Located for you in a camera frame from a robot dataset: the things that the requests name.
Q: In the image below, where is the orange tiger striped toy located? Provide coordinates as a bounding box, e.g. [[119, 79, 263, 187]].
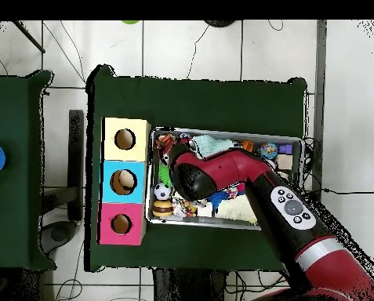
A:
[[154, 132, 176, 151]]

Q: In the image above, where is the cream yellow cloth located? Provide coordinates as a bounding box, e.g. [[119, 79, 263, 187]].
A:
[[214, 195, 259, 224]]

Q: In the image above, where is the mint green cloth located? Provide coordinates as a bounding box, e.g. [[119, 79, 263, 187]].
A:
[[191, 134, 235, 158]]

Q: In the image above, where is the small soccer ball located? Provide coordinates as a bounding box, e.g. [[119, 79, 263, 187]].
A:
[[154, 183, 173, 201]]

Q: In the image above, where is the colourful speckled ball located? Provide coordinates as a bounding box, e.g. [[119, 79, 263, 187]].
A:
[[260, 142, 279, 160]]

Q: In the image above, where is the plain wooden block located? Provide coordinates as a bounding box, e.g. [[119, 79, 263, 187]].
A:
[[277, 154, 295, 171]]

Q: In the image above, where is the wooden box with three holes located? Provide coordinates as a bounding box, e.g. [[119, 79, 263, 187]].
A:
[[98, 117, 153, 246]]

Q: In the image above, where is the green spiky ball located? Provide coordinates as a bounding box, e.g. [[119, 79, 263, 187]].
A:
[[159, 164, 174, 183]]

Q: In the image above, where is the black floor cable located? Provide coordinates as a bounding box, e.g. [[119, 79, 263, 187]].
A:
[[321, 187, 374, 195]]

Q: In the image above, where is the clear mesh bin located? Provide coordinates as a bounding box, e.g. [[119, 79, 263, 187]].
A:
[[150, 128, 303, 233]]

